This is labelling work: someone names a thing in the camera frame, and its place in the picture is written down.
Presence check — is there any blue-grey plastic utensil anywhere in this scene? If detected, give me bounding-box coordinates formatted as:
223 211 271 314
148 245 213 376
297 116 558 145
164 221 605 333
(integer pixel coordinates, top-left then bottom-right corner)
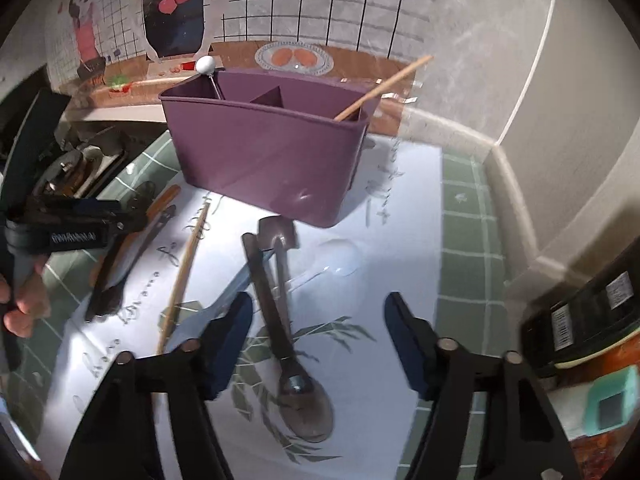
163 263 250 353

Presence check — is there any wooden chopstick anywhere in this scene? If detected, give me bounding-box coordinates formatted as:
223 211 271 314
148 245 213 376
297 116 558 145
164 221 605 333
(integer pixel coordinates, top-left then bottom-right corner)
155 202 209 354
334 54 434 122

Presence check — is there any brown wooden spoon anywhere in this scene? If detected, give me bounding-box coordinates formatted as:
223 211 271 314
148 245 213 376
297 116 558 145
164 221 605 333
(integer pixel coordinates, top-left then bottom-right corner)
89 184 181 287

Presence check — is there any steel spoon textured handle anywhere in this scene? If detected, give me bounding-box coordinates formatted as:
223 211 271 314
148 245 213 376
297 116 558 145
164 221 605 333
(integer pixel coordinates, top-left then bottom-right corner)
242 233 334 443

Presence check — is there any grey smiley-handle spoon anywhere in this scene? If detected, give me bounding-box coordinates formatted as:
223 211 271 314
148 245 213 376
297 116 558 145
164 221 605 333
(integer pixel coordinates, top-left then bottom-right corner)
85 204 177 323

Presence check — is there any dark plastic spoon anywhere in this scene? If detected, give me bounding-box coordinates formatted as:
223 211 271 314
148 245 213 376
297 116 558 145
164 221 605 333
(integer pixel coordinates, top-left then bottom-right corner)
258 216 298 336

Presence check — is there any left hand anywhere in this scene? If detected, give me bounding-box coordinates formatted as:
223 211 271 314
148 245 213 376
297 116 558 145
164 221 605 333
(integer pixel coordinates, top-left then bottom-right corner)
1 255 51 338

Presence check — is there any gas stove burner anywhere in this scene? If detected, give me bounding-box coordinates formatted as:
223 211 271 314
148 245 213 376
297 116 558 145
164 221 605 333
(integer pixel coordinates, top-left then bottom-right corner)
32 126 151 198

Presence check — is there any white and green mat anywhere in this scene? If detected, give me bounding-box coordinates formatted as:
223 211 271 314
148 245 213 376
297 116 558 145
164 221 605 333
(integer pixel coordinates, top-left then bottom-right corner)
4 133 509 479

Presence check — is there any black box with labels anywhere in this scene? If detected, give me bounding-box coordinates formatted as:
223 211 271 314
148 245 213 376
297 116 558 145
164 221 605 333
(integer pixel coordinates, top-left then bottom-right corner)
520 243 639 378

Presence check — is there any purple plastic utensil caddy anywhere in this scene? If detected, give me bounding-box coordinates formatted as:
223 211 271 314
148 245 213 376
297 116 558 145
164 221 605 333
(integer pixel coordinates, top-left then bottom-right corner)
158 68 378 228

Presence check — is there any teal sponge holder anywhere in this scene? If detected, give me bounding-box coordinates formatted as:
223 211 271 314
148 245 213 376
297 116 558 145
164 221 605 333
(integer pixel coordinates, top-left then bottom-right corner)
585 365 639 437

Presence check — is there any white ball-top stirrer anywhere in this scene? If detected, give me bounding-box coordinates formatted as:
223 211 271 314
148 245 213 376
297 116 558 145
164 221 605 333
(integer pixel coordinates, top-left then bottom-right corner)
195 55 224 100

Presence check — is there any wooden chopstick in caddy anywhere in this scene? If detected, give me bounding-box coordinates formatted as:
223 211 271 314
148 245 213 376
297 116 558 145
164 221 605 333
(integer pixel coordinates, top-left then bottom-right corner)
334 54 434 122

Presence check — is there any cartoon wall sticker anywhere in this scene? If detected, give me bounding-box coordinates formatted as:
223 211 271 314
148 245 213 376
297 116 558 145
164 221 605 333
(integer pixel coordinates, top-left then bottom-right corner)
46 0 435 110

